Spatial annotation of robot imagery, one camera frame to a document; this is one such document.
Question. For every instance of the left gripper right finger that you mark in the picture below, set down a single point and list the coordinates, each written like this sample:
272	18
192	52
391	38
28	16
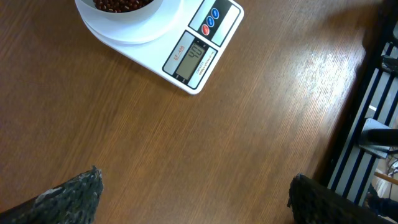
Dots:
313	203

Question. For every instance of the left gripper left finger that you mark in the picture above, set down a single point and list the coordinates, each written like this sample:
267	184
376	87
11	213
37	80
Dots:
74	201

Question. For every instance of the white digital kitchen scale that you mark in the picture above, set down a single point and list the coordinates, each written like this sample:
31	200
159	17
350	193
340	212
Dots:
181	41

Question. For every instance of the white round bowl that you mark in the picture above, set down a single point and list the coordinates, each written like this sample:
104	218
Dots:
138	15

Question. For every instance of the red beans in bowl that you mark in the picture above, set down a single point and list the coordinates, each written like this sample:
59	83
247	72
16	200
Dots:
118	6

